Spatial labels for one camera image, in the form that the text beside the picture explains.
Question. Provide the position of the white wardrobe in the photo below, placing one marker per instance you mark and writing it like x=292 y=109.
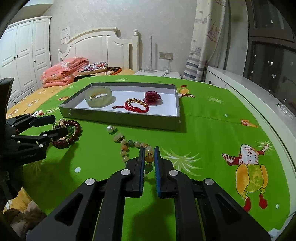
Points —
x=25 y=55

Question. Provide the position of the dark red fabric rose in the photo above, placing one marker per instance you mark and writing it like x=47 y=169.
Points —
x=151 y=97

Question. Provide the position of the gold ring ornament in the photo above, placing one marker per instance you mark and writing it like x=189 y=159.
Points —
x=59 y=124

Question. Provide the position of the wall power socket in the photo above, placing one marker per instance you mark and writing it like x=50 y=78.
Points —
x=165 y=56

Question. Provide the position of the green cartoon print cloth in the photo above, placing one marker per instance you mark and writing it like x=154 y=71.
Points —
x=213 y=122

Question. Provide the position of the dark window frame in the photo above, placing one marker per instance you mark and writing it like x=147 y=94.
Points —
x=270 y=59

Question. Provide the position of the white nightstand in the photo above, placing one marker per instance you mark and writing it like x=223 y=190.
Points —
x=159 y=73

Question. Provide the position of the folded pink blanket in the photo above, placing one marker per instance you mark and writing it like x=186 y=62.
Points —
x=63 y=73

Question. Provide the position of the orange black folded cloth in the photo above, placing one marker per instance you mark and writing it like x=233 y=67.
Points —
x=110 y=71

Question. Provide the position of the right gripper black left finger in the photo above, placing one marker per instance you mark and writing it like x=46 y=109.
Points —
x=94 y=211

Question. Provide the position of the white wooden headboard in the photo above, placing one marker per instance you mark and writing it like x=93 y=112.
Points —
x=104 y=45

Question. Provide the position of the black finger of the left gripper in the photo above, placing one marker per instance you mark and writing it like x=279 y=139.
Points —
x=21 y=123
x=24 y=147

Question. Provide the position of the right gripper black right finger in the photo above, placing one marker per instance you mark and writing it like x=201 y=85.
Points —
x=204 y=210

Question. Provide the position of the grey shallow cardboard tray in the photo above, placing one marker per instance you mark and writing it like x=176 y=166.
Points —
x=164 y=114

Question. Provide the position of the white lamp stand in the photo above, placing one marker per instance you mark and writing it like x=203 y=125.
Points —
x=149 y=69

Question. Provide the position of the pale green jade bangle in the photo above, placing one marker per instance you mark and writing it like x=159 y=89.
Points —
x=98 y=96

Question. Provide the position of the patterned blue red pillow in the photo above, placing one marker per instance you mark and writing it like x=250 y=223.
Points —
x=93 y=68

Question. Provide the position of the yellow floral bedsheet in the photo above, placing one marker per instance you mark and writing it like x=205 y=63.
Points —
x=26 y=105

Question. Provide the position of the white pearl earring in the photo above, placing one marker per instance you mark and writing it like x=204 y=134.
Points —
x=111 y=129

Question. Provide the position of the sailboat print curtain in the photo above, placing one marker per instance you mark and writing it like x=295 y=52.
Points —
x=209 y=39

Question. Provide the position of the beige plush towel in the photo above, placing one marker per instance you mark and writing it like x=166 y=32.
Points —
x=23 y=222

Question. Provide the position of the white wall notice paper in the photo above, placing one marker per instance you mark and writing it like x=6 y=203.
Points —
x=65 y=35

